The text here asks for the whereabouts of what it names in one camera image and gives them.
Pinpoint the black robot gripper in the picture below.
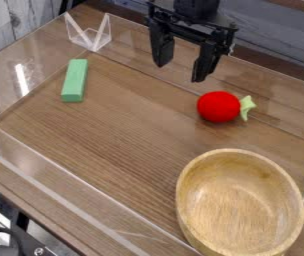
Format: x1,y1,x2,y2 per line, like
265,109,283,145
147,0,239,82

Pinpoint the clear acrylic corner bracket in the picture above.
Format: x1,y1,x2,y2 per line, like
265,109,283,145
64,13,112,52

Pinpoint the clear acrylic enclosure wall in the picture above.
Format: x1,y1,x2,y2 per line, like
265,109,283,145
0,7,304,256

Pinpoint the black table frame bracket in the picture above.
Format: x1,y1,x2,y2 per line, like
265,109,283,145
11,211,58,256

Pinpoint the red plush tomato toy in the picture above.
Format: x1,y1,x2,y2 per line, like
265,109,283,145
197,91,257,123

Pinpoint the green rectangular block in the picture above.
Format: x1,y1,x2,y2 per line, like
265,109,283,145
62,59,88,102

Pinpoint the round wooden bowl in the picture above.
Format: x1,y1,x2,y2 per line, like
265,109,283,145
175,148,304,256

